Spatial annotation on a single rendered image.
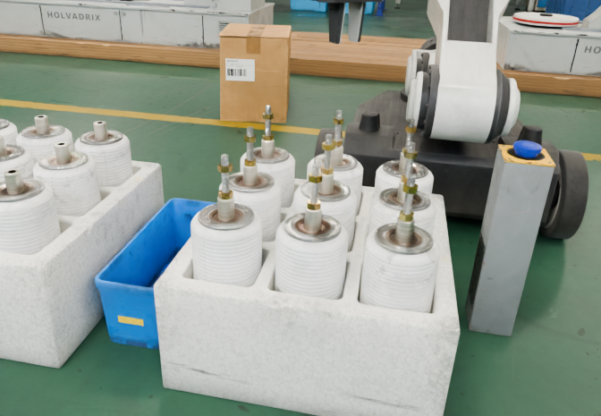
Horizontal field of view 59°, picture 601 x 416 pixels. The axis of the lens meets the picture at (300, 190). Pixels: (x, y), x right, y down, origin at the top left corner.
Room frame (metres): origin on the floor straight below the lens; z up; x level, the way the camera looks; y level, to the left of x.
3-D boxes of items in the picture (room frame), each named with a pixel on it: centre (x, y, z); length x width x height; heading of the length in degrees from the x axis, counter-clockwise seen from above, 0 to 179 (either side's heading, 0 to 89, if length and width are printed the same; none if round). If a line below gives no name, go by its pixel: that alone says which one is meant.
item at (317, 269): (0.61, -0.02, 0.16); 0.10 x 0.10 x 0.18
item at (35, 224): (0.68, 0.41, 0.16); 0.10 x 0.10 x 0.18
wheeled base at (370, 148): (1.37, -0.36, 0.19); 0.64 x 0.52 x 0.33; 171
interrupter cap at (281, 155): (0.86, 0.06, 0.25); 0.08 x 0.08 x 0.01
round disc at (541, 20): (2.75, -1.18, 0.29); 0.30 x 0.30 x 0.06
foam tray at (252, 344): (0.73, -0.04, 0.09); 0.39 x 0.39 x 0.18; 80
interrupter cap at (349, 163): (0.84, -0.06, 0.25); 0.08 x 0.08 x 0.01
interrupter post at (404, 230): (0.59, -0.13, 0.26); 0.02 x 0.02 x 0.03
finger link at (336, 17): (0.83, -0.04, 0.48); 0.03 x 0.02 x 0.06; 34
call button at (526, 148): (0.75, -0.34, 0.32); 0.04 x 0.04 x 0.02
